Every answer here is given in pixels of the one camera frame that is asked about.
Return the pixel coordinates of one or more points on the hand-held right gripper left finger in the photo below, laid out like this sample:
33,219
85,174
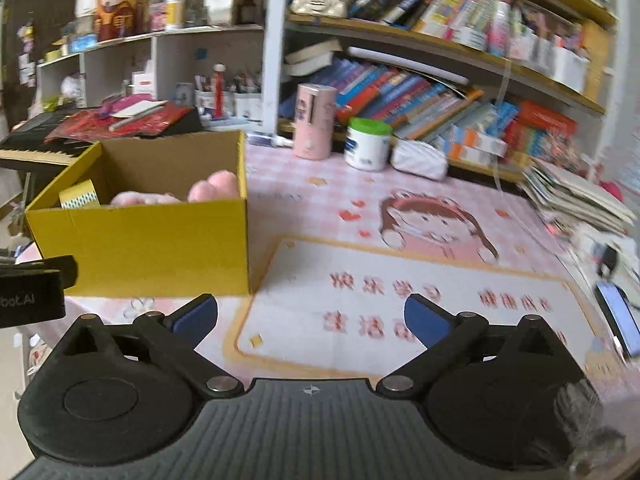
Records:
192,317

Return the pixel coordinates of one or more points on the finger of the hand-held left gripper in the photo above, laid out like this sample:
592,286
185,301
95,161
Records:
65,267

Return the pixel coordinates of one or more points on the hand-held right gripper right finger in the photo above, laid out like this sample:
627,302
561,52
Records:
427,317

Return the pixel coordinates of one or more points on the yellowish tape roll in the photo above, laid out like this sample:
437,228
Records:
80,195

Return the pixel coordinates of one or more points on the yellow cardboard box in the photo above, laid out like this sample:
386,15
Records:
150,245

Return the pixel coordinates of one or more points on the pink plush toy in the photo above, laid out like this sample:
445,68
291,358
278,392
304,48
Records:
215,187

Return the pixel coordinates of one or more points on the black electronic keyboard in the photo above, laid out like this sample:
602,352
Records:
30,145

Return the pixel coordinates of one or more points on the white quilted pouch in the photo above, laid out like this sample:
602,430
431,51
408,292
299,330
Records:
419,160

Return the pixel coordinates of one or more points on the blue orange carton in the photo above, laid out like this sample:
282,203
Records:
465,154
480,142

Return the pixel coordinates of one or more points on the white notebook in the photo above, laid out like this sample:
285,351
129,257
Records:
135,109

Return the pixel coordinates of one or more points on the white power strip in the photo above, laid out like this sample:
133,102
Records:
590,247

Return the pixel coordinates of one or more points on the white jar green lid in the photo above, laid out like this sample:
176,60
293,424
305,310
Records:
367,150

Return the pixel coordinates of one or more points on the black charger plug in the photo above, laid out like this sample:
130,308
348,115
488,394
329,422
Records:
607,260

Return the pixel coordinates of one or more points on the stack of paper booklets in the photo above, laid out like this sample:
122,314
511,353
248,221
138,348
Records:
575,195

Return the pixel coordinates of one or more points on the black smartphone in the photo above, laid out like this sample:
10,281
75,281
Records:
622,317

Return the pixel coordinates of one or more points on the white red carton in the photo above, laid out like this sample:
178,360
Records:
143,85

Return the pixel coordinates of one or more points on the white pen cup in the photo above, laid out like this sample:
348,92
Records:
248,107
212,104

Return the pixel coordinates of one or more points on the row of slanted colourful books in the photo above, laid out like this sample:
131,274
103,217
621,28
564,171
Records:
400,100

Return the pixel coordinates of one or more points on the red boxed book set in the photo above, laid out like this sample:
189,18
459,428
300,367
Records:
542,130

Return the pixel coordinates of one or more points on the pink cylindrical device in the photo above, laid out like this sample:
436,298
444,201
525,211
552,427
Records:
314,125

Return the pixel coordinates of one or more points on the red hanging doll ornament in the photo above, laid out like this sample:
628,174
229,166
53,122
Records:
218,87

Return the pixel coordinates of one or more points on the white cubby shelf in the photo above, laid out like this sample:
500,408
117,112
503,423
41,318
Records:
170,60

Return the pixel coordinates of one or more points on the fortune god printed canister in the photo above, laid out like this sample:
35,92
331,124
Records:
117,12

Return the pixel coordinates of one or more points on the white bottle yellow label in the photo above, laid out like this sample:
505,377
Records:
175,12

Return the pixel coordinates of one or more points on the white desk organizer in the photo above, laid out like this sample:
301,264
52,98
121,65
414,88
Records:
562,67

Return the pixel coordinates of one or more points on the thick lying book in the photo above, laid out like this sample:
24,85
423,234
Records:
310,57

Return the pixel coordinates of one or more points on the yellow wicker basket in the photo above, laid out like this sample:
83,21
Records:
597,65

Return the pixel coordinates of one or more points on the white paper bag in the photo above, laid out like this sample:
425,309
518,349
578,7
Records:
220,2

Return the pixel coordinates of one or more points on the row of upright shelf books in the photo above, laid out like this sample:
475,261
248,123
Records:
425,5

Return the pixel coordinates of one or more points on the wooden bookshelf white frame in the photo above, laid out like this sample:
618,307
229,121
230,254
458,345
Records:
275,35

